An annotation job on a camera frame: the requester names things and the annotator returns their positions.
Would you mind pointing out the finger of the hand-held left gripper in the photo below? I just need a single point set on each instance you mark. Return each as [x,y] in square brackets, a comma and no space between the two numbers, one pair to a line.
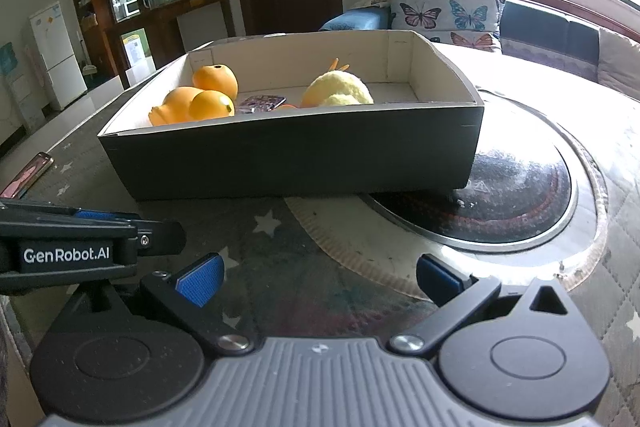
[107,214]
[162,236]

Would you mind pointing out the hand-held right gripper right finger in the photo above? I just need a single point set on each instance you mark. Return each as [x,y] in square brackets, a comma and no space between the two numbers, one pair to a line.
[440,279]

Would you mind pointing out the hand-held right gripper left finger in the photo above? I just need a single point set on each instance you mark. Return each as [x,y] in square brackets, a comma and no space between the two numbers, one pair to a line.
[200,279]

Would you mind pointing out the large orange rubber duck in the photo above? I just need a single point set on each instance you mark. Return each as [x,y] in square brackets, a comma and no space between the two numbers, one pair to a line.
[187,104]

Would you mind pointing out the black cardboard box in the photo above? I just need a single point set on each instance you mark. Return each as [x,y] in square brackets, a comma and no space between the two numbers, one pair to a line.
[300,157]

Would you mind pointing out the small orange rubber duck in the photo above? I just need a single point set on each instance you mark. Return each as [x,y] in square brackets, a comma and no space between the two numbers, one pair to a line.
[216,79]

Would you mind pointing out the purple packet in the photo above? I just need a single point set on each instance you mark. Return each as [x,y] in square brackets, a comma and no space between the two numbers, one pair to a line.
[261,103]

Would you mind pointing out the smartphone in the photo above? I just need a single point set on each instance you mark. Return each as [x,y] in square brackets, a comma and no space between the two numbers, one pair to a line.
[27,174]

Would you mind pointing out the black round induction cooktop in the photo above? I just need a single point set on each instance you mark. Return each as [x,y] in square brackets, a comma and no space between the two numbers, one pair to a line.
[520,192]

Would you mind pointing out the white refrigerator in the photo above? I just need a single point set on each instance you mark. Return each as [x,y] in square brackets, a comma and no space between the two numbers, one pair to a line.
[57,57]

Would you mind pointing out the yellow plush toy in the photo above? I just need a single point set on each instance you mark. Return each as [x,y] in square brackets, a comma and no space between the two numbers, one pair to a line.
[337,89]

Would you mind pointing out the wooden sideboard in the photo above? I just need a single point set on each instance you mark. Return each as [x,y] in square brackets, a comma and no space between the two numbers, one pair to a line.
[200,7]

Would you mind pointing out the blue sofa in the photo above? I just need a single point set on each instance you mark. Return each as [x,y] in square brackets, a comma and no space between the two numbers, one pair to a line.
[550,27]

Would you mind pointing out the grey sofa cushion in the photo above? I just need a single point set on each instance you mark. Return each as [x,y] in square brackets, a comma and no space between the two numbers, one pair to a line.
[622,62]

